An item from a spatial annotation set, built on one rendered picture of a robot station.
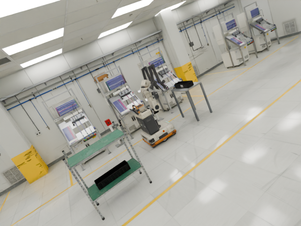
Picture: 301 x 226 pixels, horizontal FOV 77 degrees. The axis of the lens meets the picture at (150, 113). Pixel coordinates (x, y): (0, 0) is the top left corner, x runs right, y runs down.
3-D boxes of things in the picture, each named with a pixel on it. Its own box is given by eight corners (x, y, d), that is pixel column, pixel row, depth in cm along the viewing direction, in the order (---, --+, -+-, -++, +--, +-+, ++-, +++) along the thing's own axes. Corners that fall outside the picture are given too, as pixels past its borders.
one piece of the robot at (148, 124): (152, 140, 412) (135, 106, 389) (144, 135, 462) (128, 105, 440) (165, 132, 421) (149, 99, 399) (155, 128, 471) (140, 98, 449)
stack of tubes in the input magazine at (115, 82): (125, 82, 549) (121, 74, 541) (110, 90, 531) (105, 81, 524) (124, 83, 560) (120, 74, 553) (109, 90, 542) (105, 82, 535)
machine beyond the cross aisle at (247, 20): (281, 43, 770) (270, -6, 718) (270, 50, 741) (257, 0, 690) (251, 50, 892) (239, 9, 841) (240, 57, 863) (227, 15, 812)
